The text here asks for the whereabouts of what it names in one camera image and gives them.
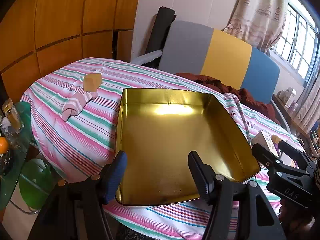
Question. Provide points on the wooden desk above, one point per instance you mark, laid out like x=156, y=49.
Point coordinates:
x=292, y=120

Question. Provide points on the beige striped curtain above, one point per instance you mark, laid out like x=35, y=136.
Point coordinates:
x=310, y=110

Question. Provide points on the barred window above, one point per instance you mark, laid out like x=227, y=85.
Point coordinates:
x=300, y=42

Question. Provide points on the orange fruit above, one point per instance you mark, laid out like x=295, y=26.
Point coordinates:
x=3, y=145

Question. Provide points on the gold metal tin tray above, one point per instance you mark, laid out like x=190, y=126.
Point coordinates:
x=175, y=135

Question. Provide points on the orange wooden wardrobe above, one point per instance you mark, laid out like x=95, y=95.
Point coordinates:
x=62, y=17

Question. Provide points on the glass spice jar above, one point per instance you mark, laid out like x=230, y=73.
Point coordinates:
x=13, y=117

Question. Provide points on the brown red blanket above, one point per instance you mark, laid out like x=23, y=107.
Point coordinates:
x=250, y=97

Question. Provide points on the black rolled mat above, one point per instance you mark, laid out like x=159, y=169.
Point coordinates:
x=160, y=30

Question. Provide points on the green glass side table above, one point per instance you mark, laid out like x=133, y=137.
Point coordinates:
x=20, y=142

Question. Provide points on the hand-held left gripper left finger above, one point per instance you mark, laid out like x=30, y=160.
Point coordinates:
x=116, y=177

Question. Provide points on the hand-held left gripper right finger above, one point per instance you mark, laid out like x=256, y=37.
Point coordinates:
x=201, y=180

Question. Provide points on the white beige small box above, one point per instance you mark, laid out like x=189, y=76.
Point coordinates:
x=265, y=138

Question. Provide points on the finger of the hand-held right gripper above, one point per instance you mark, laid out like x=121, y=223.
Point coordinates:
x=265, y=156
x=293, y=155

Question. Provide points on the striped pink green tablecloth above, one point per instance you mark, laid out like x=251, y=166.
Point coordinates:
x=75, y=135

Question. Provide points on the pink striped sock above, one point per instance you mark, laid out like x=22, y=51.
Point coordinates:
x=76, y=103

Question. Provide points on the grey yellow blue chair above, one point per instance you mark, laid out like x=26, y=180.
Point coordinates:
x=187, y=50

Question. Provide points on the white carton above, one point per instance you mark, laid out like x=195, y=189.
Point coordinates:
x=289, y=97

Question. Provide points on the green plastic stool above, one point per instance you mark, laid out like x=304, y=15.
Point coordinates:
x=35, y=182

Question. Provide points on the beige patterned curtain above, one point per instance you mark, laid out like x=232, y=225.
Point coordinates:
x=257, y=12

